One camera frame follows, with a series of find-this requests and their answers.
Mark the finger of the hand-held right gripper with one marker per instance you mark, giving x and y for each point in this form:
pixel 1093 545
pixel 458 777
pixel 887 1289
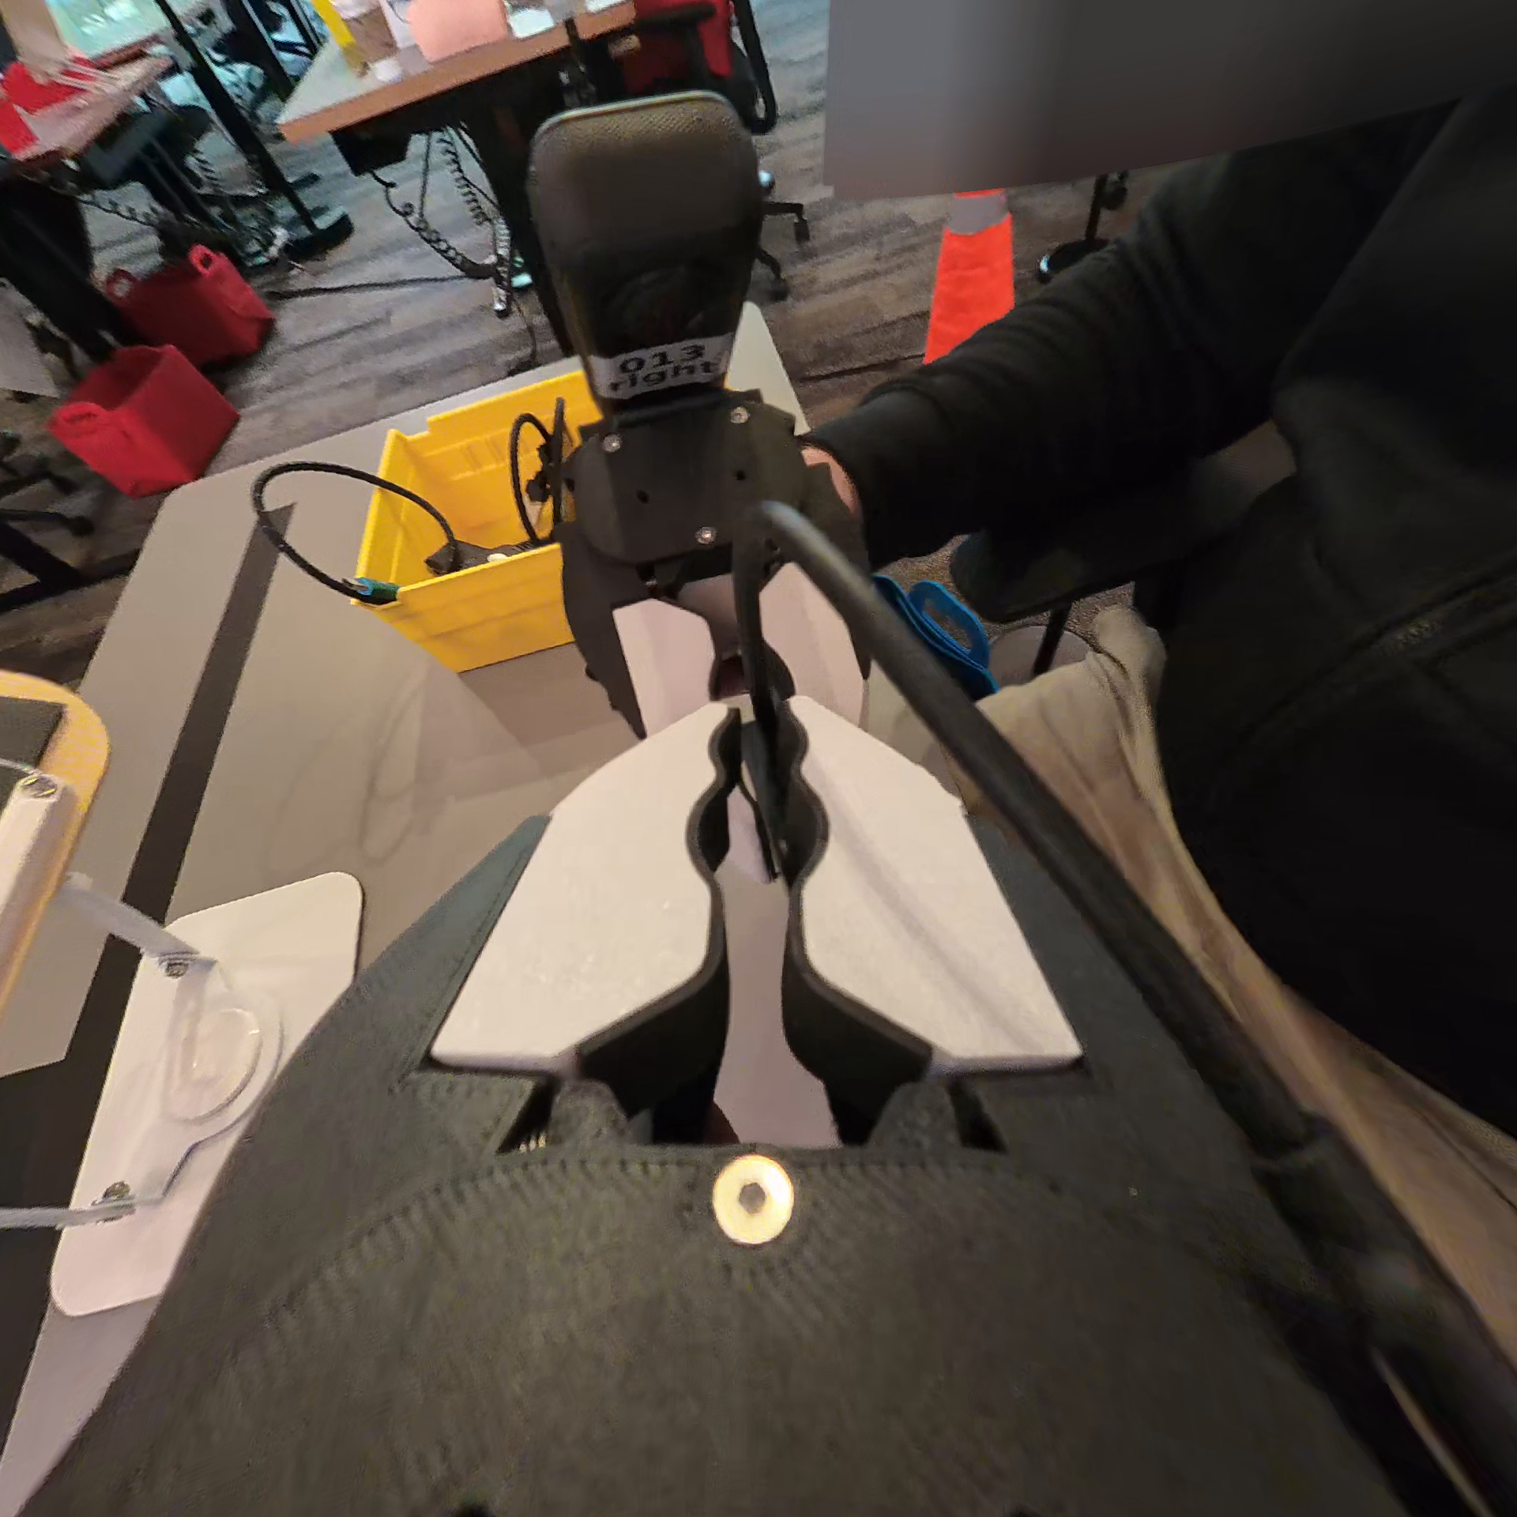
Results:
pixel 668 663
pixel 819 652

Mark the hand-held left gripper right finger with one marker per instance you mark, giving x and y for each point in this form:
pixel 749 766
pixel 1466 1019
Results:
pixel 935 912

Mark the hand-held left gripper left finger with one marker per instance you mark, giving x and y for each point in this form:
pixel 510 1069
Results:
pixel 579 924

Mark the person's right forearm black sleeve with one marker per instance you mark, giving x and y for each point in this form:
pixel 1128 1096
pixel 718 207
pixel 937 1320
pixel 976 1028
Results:
pixel 1066 391

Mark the person's right hand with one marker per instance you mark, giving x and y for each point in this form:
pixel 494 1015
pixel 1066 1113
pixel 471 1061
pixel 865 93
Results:
pixel 834 476

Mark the yellow plastic bin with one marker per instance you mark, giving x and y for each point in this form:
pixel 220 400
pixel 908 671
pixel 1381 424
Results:
pixel 496 617

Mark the orange traffic cone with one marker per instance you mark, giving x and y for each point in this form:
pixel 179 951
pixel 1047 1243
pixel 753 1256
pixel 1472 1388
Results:
pixel 968 284

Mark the red office chair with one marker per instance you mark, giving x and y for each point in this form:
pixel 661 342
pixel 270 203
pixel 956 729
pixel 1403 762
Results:
pixel 686 47

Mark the brown wooden table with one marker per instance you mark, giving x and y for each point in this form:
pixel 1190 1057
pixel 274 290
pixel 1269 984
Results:
pixel 473 83

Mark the person's torso black jacket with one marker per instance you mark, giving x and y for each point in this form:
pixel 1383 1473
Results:
pixel 1362 712

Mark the red fabric bag far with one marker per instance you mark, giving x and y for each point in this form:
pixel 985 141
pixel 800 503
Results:
pixel 195 302

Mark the red fabric bag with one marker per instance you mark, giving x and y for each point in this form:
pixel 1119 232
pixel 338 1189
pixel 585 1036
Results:
pixel 141 414
pixel 195 302

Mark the red fabric bag near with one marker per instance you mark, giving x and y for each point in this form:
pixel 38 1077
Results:
pixel 141 414

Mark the paper cup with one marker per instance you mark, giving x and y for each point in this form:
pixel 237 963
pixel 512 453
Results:
pixel 373 35

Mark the white metal bar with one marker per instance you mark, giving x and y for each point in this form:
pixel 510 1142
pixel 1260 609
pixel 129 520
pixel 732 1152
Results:
pixel 29 853

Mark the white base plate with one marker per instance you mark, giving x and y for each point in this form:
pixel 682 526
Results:
pixel 295 936

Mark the clear acrylic bracket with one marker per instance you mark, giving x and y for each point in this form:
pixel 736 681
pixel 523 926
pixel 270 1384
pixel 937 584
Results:
pixel 212 1042

